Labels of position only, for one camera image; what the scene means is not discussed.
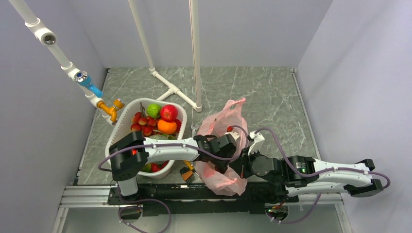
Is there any pink plastic bag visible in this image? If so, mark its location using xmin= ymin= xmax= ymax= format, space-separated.
xmin=195 ymin=98 xmax=248 ymax=196

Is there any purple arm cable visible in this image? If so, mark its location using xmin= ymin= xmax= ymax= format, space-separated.
xmin=254 ymin=127 xmax=391 ymax=226
xmin=97 ymin=124 xmax=250 ymax=173

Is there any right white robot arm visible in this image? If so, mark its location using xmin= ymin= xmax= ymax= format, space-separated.
xmin=229 ymin=129 xmax=388 ymax=201

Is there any white PVC pipe frame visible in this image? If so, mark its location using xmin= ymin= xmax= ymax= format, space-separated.
xmin=128 ymin=0 xmax=203 ymax=112

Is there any white plastic basket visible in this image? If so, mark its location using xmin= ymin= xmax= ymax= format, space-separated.
xmin=105 ymin=98 xmax=187 ymax=179

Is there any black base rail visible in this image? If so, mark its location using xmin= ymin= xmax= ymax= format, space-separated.
xmin=107 ymin=182 xmax=298 ymax=216

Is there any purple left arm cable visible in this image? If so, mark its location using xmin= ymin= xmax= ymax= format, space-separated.
xmin=97 ymin=124 xmax=250 ymax=173

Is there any red fake fruit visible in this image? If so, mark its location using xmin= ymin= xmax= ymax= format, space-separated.
xmin=160 ymin=104 xmax=178 ymax=122

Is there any silver wrench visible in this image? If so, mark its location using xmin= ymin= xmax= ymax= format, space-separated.
xmin=190 ymin=123 xmax=199 ymax=137

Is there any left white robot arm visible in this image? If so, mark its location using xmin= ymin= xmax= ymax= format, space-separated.
xmin=108 ymin=132 xmax=241 ymax=204

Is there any orange fake fruit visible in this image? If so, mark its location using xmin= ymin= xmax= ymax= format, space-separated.
xmin=157 ymin=120 xmax=177 ymax=134

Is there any white pipe with faucet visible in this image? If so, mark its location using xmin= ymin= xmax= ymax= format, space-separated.
xmin=9 ymin=0 xmax=124 ymax=125

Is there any green netted melon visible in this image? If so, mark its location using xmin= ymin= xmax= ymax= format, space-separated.
xmin=149 ymin=134 xmax=176 ymax=140

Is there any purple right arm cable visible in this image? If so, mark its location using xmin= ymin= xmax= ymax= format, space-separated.
xmin=254 ymin=127 xmax=391 ymax=226

